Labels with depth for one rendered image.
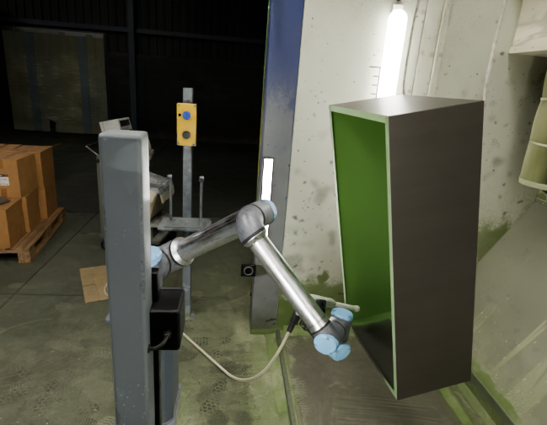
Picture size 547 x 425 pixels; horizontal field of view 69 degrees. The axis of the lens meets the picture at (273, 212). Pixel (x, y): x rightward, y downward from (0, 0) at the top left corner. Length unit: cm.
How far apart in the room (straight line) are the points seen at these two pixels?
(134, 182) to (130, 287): 14
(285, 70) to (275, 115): 26
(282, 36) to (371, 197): 103
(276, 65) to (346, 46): 42
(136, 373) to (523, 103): 276
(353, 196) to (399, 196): 63
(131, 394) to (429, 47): 241
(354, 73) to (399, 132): 115
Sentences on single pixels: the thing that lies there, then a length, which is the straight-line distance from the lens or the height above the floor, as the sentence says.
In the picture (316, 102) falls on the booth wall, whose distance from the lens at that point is 247.
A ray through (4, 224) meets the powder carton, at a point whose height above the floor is 37.
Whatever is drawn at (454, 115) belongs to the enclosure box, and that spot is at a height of 165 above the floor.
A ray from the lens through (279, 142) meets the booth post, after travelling 246.
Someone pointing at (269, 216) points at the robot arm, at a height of 118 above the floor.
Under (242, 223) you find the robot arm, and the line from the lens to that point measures 158.
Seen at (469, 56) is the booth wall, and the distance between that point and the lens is 280.
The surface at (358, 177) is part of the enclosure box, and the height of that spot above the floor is 129.
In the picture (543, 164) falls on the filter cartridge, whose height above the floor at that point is 139.
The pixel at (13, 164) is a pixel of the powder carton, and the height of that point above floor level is 82.
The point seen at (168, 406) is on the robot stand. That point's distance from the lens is 231.
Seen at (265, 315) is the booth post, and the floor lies 16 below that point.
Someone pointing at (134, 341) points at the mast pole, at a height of 135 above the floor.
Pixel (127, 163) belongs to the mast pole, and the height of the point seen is 161.
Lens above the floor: 171
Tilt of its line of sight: 18 degrees down
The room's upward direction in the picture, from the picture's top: 4 degrees clockwise
